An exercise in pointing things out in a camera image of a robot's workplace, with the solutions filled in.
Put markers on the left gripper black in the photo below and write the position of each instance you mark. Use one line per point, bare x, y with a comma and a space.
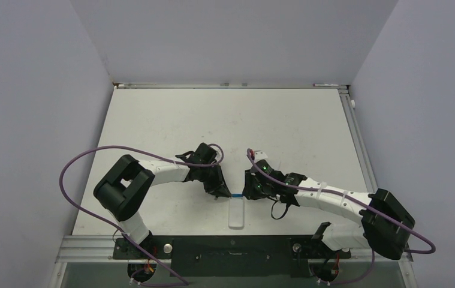
218, 186

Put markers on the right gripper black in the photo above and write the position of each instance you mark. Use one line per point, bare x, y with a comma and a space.
249, 190

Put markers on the white remote control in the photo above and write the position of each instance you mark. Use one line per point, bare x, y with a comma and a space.
236, 213

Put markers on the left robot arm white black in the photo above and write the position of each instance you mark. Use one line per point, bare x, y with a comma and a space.
123, 188

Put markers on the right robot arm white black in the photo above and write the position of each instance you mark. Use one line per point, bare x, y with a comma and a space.
380, 218

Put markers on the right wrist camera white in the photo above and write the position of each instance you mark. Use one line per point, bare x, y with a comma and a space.
257, 155

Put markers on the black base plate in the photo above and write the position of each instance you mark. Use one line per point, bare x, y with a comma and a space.
297, 256

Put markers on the aluminium frame rail right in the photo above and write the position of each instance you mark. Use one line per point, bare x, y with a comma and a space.
360, 148

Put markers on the aluminium frame rail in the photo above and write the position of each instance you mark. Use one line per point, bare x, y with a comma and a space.
360, 148
229, 86

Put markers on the aluminium frame rail back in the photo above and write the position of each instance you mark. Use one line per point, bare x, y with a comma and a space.
229, 86

